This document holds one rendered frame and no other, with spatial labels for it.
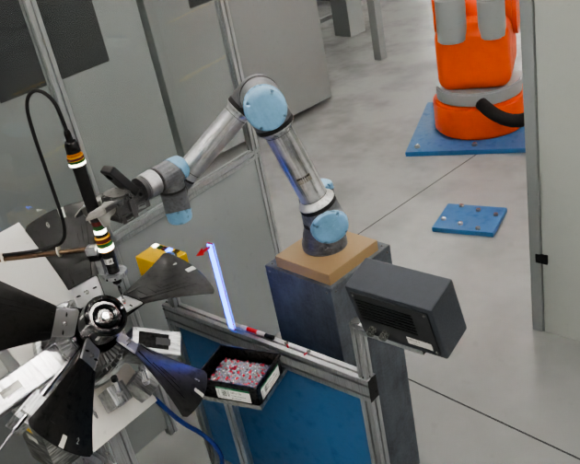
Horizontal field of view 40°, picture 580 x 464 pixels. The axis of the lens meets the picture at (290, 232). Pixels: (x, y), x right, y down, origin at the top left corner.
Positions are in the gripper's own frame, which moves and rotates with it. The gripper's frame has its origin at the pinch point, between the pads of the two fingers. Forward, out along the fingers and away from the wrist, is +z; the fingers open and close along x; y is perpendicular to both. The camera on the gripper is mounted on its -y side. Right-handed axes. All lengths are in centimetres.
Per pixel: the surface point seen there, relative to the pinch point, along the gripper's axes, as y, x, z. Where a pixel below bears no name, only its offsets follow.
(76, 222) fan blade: 8.3, 14.5, -5.2
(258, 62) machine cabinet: 88, 259, -332
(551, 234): 95, -45, -182
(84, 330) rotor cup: 28.6, -2.5, 12.4
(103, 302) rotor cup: 24.7, -2.6, 4.4
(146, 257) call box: 42, 32, -36
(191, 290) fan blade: 34.1, -9.0, -20.2
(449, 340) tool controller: 39, -83, -38
